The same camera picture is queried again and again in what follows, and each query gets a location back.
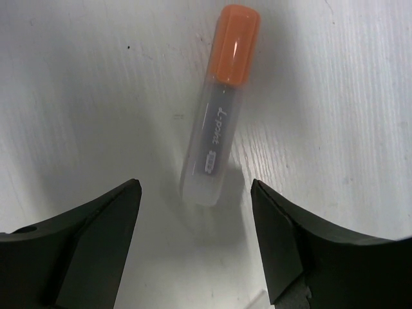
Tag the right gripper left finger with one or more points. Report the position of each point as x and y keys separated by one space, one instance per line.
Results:
x=73 y=260

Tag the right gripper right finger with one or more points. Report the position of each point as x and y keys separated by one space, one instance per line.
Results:
x=310 y=262

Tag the orange cap highlighter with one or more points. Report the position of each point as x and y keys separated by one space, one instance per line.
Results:
x=213 y=130

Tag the purple gel pen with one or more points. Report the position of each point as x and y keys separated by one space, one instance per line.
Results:
x=261 y=301

